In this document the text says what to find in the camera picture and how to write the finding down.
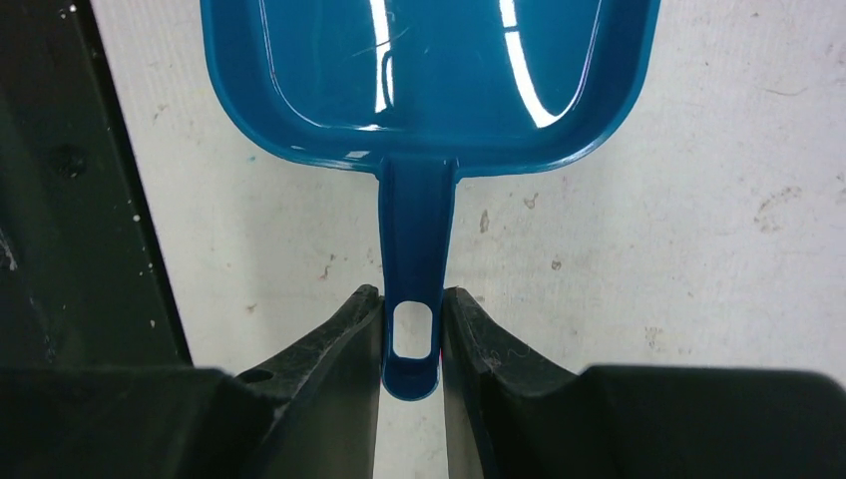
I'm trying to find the blue plastic dustpan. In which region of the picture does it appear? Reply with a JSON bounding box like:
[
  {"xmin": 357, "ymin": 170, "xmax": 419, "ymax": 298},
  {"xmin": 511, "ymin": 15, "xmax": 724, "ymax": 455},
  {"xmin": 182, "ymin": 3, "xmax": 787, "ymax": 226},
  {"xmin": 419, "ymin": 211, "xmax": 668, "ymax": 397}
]
[{"xmin": 200, "ymin": 0, "xmax": 660, "ymax": 401}]

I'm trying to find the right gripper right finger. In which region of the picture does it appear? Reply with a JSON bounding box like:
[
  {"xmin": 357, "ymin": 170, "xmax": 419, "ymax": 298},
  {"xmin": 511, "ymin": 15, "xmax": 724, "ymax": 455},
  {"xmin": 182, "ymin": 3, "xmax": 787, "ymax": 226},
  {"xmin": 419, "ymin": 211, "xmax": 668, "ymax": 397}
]
[{"xmin": 442, "ymin": 287, "xmax": 596, "ymax": 478}]

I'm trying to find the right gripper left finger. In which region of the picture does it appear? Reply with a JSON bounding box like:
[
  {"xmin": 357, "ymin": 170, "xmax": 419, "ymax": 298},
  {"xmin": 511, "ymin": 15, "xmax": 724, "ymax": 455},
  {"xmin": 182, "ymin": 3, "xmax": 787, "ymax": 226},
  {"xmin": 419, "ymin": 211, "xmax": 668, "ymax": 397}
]
[{"xmin": 237, "ymin": 284, "xmax": 384, "ymax": 478}]

